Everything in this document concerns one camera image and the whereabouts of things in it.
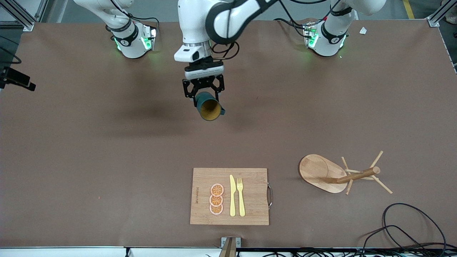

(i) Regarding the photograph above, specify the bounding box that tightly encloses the teal ribbed cup with handle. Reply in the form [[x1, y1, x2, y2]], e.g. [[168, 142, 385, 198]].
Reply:
[[195, 91, 226, 121]]

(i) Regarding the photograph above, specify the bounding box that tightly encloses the yellow plastic knife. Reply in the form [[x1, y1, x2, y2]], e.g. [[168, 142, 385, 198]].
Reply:
[[230, 175, 236, 217]]

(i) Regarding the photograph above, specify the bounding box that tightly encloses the wooden cutting board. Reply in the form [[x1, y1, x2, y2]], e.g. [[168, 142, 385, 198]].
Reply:
[[190, 168, 273, 226]]

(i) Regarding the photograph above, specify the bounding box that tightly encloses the yellow plastic fork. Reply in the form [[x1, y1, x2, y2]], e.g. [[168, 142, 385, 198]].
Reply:
[[237, 178, 246, 217]]

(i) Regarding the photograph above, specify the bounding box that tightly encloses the wooden mug tree stand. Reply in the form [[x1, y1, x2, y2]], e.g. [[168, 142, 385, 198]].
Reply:
[[299, 150, 393, 196]]

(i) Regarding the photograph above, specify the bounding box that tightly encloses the aluminium frame profile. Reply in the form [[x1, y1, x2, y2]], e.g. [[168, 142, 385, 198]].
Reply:
[[427, 0, 457, 27], [0, 0, 36, 31]]

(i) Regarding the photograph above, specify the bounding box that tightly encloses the metal table edge bracket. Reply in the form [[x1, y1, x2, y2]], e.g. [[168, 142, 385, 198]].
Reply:
[[221, 237, 241, 257]]

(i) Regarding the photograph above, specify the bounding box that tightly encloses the black cable large loop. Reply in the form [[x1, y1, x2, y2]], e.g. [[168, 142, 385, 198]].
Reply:
[[383, 203, 447, 250]]

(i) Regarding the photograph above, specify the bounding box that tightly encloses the black cable small loop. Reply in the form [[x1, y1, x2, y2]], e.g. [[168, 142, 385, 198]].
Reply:
[[361, 225, 429, 250]]

